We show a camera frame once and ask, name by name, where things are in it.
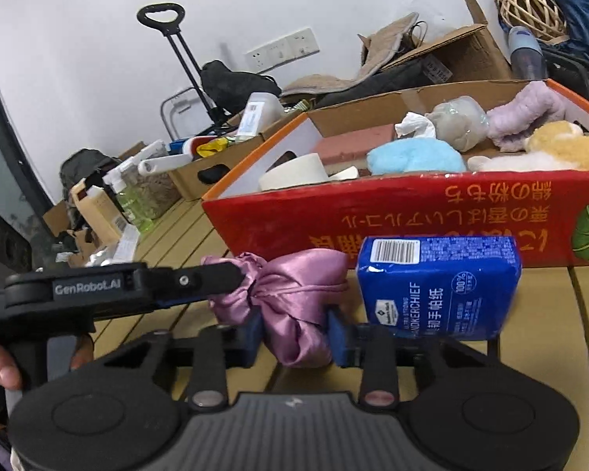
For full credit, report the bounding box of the white tape roll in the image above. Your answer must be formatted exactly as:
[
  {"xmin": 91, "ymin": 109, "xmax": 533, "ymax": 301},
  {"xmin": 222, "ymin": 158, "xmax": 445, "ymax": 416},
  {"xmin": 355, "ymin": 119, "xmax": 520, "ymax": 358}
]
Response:
[{"xmin": 258, "ymin": 153, "xmax": 359, "ymax": 192}]

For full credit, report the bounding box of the light blue purple plush toy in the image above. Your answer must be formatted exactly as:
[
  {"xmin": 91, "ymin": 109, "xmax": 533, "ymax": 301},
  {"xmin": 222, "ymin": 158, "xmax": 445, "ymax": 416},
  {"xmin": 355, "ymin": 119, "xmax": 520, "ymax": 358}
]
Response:
[{"xmin": 367, "ymin": 138, "xmax": 467, "ymax": 175}]

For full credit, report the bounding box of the person's left hand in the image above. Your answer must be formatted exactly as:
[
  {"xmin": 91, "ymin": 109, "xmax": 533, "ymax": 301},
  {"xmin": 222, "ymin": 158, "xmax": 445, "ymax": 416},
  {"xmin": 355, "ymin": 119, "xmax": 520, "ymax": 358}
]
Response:
[{"xmin": 0, "ymin": 334, "xmax": 95, "ymax": 393}]

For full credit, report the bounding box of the clear container with snacks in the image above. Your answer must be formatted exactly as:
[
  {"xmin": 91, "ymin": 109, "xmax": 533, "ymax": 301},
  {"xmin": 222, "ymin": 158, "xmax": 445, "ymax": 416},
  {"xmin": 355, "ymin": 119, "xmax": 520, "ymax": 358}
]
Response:
[{"xmin": 124, "ymin": 156, "xmax": 182, "ymax": 219}]

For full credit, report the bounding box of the tan carton box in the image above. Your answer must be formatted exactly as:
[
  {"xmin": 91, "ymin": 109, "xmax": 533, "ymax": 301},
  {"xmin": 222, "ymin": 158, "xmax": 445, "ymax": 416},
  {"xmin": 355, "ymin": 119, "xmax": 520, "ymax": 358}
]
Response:
[{"xmin": 70, "ymin": 179, "xmax": 127, "ymax": 246}]

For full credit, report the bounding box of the small cardboard tray box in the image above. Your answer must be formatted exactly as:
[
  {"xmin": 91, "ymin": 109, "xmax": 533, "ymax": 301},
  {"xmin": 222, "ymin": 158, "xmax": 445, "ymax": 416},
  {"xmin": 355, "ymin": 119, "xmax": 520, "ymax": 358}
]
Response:
[{"xmin": 168, "ymin": 110, "xmax": 301, "ymax": 201}]

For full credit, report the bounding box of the blue tissue pack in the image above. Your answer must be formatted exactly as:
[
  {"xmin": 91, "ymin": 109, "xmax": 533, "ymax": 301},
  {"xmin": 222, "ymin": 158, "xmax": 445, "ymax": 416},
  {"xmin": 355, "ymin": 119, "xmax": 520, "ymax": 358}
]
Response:
[{"xmin": 356, "ymin": 236, "xmax": 522, "ymax": 341}]

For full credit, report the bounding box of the green spray bottle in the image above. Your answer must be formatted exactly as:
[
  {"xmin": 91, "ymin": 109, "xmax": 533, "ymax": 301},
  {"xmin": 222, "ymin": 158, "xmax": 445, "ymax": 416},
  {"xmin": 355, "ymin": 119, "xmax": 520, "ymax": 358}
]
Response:
[{"xmin": 103, "ymin": 167, "xmax": 154, "ymax": 233}]

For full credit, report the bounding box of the dark backpack left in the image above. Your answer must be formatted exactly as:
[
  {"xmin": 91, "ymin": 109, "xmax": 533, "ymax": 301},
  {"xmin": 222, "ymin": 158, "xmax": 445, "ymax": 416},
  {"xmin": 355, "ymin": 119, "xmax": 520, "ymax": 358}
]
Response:
[{"xmin": 59, "ymin": 149, "xmax": 120, "ymax": 202}]

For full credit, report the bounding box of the black luggage trolley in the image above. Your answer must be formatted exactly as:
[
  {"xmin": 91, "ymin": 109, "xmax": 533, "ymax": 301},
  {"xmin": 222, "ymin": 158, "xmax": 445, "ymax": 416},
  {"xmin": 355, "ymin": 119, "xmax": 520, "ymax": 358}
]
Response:
[{"xmin": 136, "ymin": 2, "xmax": 227, "ymax": 135}]

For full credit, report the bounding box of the pink sponge block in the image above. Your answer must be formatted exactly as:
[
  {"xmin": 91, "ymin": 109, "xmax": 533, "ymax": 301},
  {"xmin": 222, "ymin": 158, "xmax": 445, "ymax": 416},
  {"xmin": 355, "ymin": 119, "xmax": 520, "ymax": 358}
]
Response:
[{"xmin": 313, "ymin": 123, "xmax": 397, "ymax": 165}]

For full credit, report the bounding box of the white plastic bottle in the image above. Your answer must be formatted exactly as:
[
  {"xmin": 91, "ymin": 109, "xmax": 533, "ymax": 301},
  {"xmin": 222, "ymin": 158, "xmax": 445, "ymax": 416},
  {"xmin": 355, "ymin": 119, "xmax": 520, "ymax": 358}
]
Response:
[{"xmin": 235, "ymin": 93, "xmax": 285, "ymax": 141}]

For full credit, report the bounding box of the black bag on trolley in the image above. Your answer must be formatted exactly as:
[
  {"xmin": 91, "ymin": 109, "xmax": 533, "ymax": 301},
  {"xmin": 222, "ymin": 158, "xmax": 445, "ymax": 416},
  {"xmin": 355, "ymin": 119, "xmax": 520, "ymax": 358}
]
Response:
[{"xmin": 200, "ymin": 60, "xmax": 282, "ymax": 115}]

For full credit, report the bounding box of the small white plush toy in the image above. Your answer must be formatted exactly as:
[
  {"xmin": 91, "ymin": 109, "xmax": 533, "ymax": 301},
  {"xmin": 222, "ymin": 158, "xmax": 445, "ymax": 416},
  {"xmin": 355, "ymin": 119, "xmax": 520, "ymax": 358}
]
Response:
[{"xmin": 393, "ymin": 112, "xmax": 436, "ymax": 139}]

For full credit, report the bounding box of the iridescent wrapped plush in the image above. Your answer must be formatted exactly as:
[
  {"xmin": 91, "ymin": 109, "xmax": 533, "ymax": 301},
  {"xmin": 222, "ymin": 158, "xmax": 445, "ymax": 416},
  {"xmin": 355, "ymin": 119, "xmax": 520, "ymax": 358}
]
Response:
[{"xmin": 426, "ymin": 96, "xmax": 489, "ymax": 153}]

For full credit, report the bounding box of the red cardboard box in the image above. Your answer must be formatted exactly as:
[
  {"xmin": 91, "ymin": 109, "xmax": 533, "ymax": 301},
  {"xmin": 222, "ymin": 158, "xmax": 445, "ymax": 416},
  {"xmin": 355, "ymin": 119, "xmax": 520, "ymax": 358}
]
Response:
[{"xmin": 203, "ymin": 81, "xmax": 589, "ymax": 267}]

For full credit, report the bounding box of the lavender fuzzy cloth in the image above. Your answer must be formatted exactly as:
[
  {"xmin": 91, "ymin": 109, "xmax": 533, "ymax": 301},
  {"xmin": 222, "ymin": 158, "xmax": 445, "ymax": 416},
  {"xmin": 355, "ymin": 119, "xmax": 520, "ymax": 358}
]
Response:
[{"xmin": 486, "ymin": 81, "xmax": 565, "ymax": 153}]

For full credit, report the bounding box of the yellow white plush toy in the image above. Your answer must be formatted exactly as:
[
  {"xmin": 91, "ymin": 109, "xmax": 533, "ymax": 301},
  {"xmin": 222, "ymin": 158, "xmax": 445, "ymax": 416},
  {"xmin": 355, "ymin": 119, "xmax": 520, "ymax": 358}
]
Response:
[{"xmin": 466, "ymin": 120, "xmax": 589, "ymax": 172}]

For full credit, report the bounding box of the beige mat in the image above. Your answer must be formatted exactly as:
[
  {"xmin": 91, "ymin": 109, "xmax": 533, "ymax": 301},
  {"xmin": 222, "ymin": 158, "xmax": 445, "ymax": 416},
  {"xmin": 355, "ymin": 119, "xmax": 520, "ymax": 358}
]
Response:
[{"xmin": 282, "ymin": 12, "xmax": 419, "ymax": 97}]

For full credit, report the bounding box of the brown open cardboard box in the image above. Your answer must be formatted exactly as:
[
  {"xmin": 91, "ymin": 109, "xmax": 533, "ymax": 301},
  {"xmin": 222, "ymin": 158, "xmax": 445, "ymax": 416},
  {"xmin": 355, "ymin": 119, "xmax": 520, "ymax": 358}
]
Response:
[{"xmin": 382, "ymin": 0, "xmax": 513, "ymax": 84}]

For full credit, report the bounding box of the blue cap water bottle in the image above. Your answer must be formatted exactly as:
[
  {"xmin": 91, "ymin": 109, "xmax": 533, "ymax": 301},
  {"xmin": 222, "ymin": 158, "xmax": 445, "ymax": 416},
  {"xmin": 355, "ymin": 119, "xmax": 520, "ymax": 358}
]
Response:
[{"xmin": 507, "ymin": 26, "xmax": 548, "ymax": 81}]

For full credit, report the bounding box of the black backpack right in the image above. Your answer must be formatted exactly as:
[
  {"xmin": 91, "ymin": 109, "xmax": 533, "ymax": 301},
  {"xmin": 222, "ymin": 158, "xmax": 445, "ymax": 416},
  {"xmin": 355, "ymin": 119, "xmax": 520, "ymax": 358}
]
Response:
[{"xmin": 541, "ymin": 45, "xmax": 589, "ymax": 101}]

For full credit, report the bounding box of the wicker ball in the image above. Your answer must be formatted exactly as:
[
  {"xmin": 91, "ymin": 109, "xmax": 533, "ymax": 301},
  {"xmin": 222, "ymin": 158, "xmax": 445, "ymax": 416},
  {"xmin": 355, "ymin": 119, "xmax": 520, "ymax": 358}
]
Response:
[{"xmin": 495, "ymin": 0, "xmax": 569, "ymax": 45}]

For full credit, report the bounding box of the wall socket panel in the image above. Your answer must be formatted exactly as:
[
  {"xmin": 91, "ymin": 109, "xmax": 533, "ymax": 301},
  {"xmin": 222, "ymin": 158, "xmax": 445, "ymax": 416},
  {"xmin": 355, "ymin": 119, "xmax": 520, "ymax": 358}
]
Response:
[{"xmin": 245, "ymin": 28, "xmax": 320, "ymax": 73}]

